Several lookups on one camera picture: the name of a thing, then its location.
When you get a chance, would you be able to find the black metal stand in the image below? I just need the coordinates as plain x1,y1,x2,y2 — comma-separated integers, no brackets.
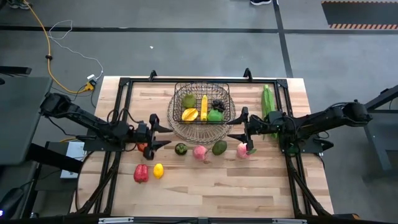
363,84,398,175

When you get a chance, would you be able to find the yellow lemon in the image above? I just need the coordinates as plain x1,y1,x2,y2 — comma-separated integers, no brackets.
152,162,165,180

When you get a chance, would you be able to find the black grape bunch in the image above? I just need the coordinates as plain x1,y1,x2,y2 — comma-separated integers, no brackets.
212,99,227,113

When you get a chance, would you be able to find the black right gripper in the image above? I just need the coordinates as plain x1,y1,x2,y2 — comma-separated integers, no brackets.
226,106,282,152

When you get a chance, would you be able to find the yellow starfruit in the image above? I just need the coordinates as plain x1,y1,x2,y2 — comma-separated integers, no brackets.
181,108,199,122

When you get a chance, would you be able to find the pink peach with green leaf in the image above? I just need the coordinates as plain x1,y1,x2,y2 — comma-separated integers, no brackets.
236,142,257,160

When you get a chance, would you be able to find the black wire basket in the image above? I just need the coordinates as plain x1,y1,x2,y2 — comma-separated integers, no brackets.
172,81,233,125

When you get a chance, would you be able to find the white cable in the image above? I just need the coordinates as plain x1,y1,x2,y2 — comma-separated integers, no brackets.
48,20,104,80

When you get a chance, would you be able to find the pink round fruit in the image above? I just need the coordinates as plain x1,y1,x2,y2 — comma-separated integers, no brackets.
192,144,210,162

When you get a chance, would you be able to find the yellow banana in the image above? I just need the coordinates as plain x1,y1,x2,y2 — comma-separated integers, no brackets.
200,94,208,122

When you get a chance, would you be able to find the white box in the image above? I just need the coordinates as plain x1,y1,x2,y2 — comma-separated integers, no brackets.
60,141,88,180

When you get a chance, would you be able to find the red bell pepper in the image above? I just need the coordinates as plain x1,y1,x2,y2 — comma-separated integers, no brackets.
133,164,150,184

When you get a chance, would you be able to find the wire mesh basket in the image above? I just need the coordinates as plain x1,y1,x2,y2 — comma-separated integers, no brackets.
167,90,236,145

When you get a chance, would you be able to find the yellow cable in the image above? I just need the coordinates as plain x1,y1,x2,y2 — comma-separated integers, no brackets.
23,0,91,94

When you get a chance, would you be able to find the green apple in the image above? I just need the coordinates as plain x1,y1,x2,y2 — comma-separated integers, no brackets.
207,108,224,123

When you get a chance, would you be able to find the green pear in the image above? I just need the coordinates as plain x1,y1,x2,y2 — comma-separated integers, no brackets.
182,93,197,109

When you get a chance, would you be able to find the black device with light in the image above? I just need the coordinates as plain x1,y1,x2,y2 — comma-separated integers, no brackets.
0,186,25,218

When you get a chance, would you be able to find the dark mangosteen with green calyx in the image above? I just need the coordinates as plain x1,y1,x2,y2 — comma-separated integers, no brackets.
174,142,189,156

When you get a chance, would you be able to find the corn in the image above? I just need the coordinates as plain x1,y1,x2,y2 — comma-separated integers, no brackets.
261,84,279,140

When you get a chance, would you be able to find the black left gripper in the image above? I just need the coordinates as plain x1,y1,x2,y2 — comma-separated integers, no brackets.
134,113,174,161

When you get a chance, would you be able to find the dark green avocado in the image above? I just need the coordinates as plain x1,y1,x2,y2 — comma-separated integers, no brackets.
211,139,228,156

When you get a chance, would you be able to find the silver bracket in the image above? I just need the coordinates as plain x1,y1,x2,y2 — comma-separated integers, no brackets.
98,217,134,224
272,218,308,224

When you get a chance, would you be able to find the hazard-striped floor mat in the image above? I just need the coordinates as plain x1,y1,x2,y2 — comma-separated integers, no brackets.
321,0,398,30

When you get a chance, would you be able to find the black metal table frame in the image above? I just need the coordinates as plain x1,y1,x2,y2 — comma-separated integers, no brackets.
74,68,335,218

